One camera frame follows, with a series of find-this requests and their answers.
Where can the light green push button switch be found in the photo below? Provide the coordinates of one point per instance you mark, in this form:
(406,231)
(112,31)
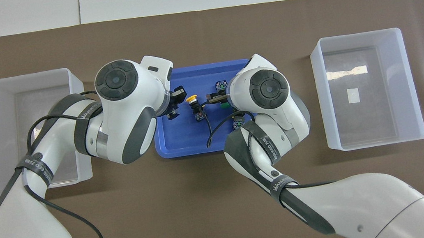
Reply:
(239,123)

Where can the brown paper table mat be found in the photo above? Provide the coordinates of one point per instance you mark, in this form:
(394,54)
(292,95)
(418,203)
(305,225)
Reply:
(168,224)

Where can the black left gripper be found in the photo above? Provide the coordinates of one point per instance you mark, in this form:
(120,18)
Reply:
(172,101)

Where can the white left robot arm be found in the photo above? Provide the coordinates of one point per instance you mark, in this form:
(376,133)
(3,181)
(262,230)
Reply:
(123,106)

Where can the translucent white plastic box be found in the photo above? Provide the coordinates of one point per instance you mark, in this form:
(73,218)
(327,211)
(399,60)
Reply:
(3,107)
(362,127)

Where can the blue plastic tray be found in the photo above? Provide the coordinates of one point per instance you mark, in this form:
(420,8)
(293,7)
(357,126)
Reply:
(190,138)

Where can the yellow push button switch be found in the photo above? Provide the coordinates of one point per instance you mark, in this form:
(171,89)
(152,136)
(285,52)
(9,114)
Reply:
(191,99)
(173,115)

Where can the dark green push button switch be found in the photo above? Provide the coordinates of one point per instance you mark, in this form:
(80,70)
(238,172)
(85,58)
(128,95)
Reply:
(225,105)

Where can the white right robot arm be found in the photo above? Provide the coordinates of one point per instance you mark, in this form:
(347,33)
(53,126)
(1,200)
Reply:
(271,98)

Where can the small white box label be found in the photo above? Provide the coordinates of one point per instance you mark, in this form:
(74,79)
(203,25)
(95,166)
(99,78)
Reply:
(353,95)

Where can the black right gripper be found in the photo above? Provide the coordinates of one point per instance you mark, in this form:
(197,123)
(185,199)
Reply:
(218,99)

